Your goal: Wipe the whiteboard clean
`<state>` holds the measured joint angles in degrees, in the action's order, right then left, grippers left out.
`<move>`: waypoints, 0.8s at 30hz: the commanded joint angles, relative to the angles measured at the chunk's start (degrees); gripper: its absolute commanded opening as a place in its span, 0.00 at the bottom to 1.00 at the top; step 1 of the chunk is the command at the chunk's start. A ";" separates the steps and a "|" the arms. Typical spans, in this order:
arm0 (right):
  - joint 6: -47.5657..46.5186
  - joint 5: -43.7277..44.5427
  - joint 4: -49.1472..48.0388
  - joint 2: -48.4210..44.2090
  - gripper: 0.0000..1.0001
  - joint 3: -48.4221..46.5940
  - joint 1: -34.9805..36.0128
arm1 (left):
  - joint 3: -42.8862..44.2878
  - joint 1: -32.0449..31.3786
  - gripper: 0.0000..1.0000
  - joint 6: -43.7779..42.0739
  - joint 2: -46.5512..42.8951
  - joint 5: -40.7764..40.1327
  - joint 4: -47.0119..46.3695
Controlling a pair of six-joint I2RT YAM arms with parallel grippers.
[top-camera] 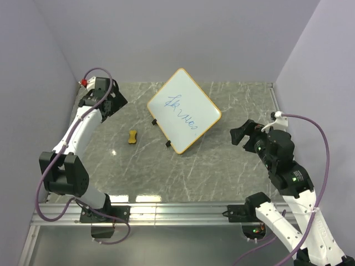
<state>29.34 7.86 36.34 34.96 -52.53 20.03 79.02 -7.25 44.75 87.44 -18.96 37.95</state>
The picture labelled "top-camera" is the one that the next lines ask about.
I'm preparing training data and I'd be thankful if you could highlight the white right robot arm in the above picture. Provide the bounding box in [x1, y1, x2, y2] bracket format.
[230, 120, 354, 265]

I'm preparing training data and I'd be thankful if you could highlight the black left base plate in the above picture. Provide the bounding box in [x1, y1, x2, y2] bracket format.
[79, 206, 130, 223]

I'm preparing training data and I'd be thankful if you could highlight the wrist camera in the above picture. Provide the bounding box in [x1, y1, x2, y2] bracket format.
[261, 111, 288, 132]
[79, 76, 110, 97]

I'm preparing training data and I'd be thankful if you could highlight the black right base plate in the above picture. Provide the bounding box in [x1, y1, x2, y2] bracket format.
[222, 204, 260, 223]

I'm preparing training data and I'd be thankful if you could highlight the aluminium mounting rail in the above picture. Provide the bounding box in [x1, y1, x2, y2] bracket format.
[30, 202, 299, 226]

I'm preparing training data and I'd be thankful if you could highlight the yellow whiteboard eraser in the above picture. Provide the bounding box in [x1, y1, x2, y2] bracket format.
[128, 130, 137, 144]

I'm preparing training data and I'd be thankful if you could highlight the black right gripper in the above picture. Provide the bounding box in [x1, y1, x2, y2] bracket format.
[229, 119, 275, 168]

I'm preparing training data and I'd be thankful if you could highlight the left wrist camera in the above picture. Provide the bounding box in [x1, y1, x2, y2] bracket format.
[79, 76, 110, 97]

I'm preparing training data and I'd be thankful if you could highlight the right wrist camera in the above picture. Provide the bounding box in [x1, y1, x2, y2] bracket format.
[261, 111, 288, 132]

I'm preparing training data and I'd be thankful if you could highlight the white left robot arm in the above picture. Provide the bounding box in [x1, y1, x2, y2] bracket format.
[39, 86, 128, 223]

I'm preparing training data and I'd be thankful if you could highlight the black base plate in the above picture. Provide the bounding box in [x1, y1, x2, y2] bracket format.
[79, 206, 130, 223]
[222, 204, 260, 223]

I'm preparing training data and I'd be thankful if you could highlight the yellow-framed whiteboard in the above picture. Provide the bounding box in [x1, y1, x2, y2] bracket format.
[147, 68, 222, 154]

